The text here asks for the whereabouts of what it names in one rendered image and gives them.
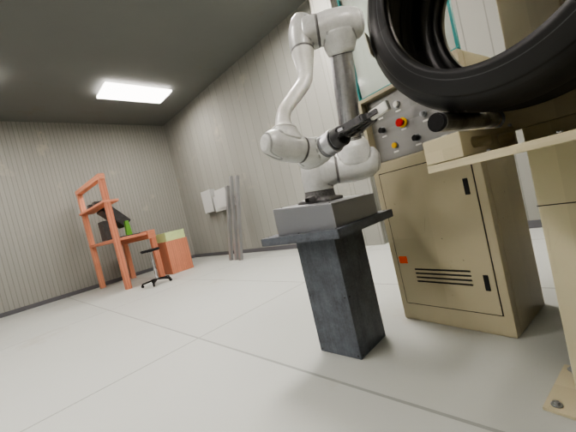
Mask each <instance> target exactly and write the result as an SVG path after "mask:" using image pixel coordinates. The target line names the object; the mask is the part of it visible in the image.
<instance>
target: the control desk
mask: <svg viewBox="0 0 576 432"><path fill-rule="evenodd" d="M451 52H452V54H453V56H454V57H455V58H456V60H457V61H458V62H459V63H460V64H461V65H462V66H464V67H465V66H469V65H472V64H475V63H480V62H482V61H484V60H487V59H489V58H490V57H486V56H483V55H479V54H476V53H472V52H468V51H462V50H460V49H455V50H453V51H451ZM384 100H388V102H389V104H390V107H391V110H389V111H387V112H386V113H384V114H383V115H381V116H380V117H378V118H376V119H377V121H376V122H375V123H373V124H372V125H371V126H370V127H368V128H367V129H366V130H365V131H364V135H365V138H366V139H367V140H368V142H369V146H370V147H375V148H376V149H377V150H378V152H379V153H380V156H381V168H380V170H378V172H376V174H374V177H375V184H376V188H377V192H378V196H379V200H380V204H381V210H388V209H392V211H393V216H392V217H391V218H388V219H385V220H384V223H385V226H386V231H387V238H388V242H389V246H390V250H391V253H392V258H393V264H394V268H395V272H396V276H397V280H398V284H399V291H400V296H401V299H402V304H403V307H404V312H405V317H406V318H412V319H416V320H420V321H429V322H434V323H438V324H442V325H448V326H452V327H461V328H465V329H470V330H474V331H479V332H484V333H492V334H497V335H501V336H506V337H511V338H516V339H518V338H519V336H520V335H521V334H522V333H523V332H524V330H526V328H527V327H528V326H529V324H530V323H531V321H532V320H533V319H534V318H535V316H536V315H537V313H538V312H539V311H540V310H541V308H542V307H543V306H544V304H545V303H544V300H543V292H542V287H541V283H540V278H539V275H538V270H537V263H536V258H535V255H534V250H533V246H532V241H531V234H530V230H529V226H528V221H527V217H526V212H525V205H524V201H523V196H522V192H521V188H520V184H519V176H518V172H517V167H516V164H515V159H514V155H508V156H505V157H501V158H497V159H491V160H486V161H483V162H479V163H475V164H471V165H464V166H460V167H457V168H452V169H449V170H445V171H438V172H435V173H431V174H429V172H428V166H430V165H427V162H426V158H425V154H424V150H423V143H424V142H426V141H431V140H434V139H436V138H439V137H442V136H444V135H449V134H452V133H454V132H457V131H466V130H474V129H465V130H455V131H445V132H433V131H431V130H430V129H429V127H428V120H429V117H430V116H431V115H432V114H434V113H436V112H446V111H438V110H434V109H431V108H428V107H426V106H423V105H420V104H418V103H417V102H415V101H413V100H411V99H409V98H408V97H406V96H405V95H404V94H402V93H401V92H400V91H399V90H398V89H397V88H395V87H394V86H393V85H392V84H391V85H389V86H387V87H384V88H383V89H382V90H380V91H378V92H376V93H374V94H372V95H370V96H368V97H367V98H365V99H363V100H361V101H359V102H358V109H359V112H360V114H365V113H366V112H368V113H369V111H370V110H372V109H373V108H375V107H376V106H378V104H380V103H381V102H383V101H384ZM399 256H406V258H407V261H408V263H400V262H399Z"/></svg>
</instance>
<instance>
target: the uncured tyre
mask: <svg viewBox="0 0 576 432"><path fill-rule="evenodd" d="M446 6H447V0H368V5H367V18H368V30H369V39H370V43H371V46H372V49H373V52H374V55H375V59H376V61H377V63H378V65H379V67H380V68H381V71H382V73H383V74H384V76H386V78H387V79H388V80H389V81H390V82H391V84H392V85H393V86H394V87H395V88H397V89H398V90H399V91H400V92H401V93H402V94H404V95H405V96H406V97H408V98H409V99H411V100H413V101H415V102H417V103H418V104H420V105H423V106H426V107H428V108H431V109H434V110H438V111H446V112H452V111H464V110H469V111H470V112H503V111H514V110H518V109H523V108H526V107H530V106H534V105H538V104H541V103H543V102H546V101H549V100H551V99H554V98H557V97H559V96H562V95H563V94H565V93H568V92H570V91H572V90H574V89H575V88H576V81H575V82H573V81H572V80H573V79H575V78H576V0H566V1H565V2H564V3H563V4H562V5H561V6H560V8H558V10H556V12H554V14H552V16H550V18H548V19H547V20H546V21H545V22H544V23H543V24H542V25H541V26H539V27H538V28H537V29H536V30H534V31H533V32H532V33H530V34H529V35H528V36H526V37H525V38H524V39H522V40H520V42H518V43H517V44H515V45H513V46H512V47H510V48H508V49H507V50H505V51H503V52H502V53H500V54H498V55H496V56H494V57H491V58H489V59H487V60H484V61H482V62H480V63H475V64H472V65H469V66H465V67H464V66H462V65H461V64H460V63H459V62H458V61H457V60H456V58H455V57H454V56H453V54H452V52H451V51H450V49H449V46H448V44H447V38H446V34H445V12H446Z"/></svg>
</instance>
